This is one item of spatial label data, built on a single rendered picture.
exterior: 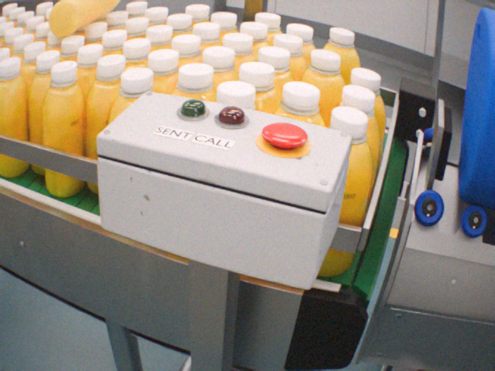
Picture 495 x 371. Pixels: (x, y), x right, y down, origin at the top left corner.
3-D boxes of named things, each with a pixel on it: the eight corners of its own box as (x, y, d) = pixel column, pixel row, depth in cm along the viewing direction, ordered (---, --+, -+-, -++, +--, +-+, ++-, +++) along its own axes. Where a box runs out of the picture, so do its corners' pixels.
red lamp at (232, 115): (239, 129, 53) (240, 116, 53) (213, 124, 54) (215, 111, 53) (248, 118, 55) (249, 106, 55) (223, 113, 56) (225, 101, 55)
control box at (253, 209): (310, 292, 52) (331, 187, 47) (100, 230, 57) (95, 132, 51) (337, 227, 60) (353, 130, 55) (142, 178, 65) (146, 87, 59)
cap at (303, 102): (312, 96, 69) (314, 81, 68) (323, 111, 66) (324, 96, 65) (278, 94, 68) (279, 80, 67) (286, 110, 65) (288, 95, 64)
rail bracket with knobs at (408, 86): (426, 159, 95) (436, 104, 90) (390, 148, 97) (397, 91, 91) (429, 135, 103) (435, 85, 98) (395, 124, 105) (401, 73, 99)
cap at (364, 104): (365, 116, 66) (367, 101, 65) (335, 103, 68) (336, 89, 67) (378, 107, 69) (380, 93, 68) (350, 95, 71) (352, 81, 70)
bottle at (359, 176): (292, 244, 74) (310, 110, 65) (346, 242, 75) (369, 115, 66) (300, 281, 69) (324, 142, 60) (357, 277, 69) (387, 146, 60)
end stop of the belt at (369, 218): (363, 252, 65) (369, 229, 64) (356, 250, 66) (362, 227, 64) (398, 110, 98) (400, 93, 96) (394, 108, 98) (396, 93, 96)
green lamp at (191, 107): (199, 121, 54) (200, 108, 54) (176, 116, 55) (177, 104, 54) (209, 110, 56) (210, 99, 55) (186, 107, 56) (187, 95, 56)
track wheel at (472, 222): (491, 206, 68) (489, 208, 70) (465, 199, 69) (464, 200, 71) (485, 240, 68) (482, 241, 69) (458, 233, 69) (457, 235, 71)
